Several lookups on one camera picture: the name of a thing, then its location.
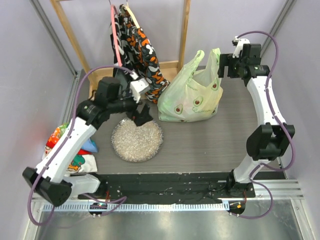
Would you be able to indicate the wooden clothes hanger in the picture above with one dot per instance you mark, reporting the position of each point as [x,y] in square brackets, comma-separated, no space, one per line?
[132,15]

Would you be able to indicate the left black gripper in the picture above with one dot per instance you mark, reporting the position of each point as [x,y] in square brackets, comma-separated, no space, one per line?
[144,116]

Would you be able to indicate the green avocado print plastic bag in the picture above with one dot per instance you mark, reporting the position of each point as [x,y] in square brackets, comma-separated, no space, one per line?
[193,95]

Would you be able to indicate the glass plate with rice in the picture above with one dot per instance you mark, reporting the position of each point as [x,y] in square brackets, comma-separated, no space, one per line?
[137,144]

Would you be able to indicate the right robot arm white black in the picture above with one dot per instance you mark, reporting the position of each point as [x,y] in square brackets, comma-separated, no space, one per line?
[273,135]

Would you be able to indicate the white slotted cable duct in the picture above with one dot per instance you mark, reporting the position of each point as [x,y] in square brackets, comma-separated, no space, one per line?
[90,206]

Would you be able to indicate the colourful cartoon print cloth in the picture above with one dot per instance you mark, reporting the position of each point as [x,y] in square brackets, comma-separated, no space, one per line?
[83,162]

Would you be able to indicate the pink clothes hanger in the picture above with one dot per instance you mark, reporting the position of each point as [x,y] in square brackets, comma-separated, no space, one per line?
[113,12]

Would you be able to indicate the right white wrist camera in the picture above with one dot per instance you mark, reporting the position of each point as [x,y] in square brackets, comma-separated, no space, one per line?
[238,43]

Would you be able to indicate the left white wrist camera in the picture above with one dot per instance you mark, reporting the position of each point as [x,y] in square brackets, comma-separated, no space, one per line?
[138,86]

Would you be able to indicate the black white zebra garment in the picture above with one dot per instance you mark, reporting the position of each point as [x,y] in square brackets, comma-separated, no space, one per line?
[121,57]

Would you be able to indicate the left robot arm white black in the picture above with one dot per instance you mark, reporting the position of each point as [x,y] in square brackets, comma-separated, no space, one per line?
[48,179]

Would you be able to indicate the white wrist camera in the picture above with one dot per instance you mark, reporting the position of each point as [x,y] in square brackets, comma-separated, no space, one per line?
[238,43]
[138,86]

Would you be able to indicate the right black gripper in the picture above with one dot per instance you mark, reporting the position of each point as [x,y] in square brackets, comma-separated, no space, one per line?
[225,66]

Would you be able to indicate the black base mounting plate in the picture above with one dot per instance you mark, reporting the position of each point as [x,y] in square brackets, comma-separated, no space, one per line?
[172,188]

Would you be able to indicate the orange grey camouflage garment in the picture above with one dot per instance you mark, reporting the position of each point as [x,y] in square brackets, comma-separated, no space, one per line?
[142,55]

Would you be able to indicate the wooden clothes rack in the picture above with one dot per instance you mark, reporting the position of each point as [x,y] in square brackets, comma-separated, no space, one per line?
[169,68]

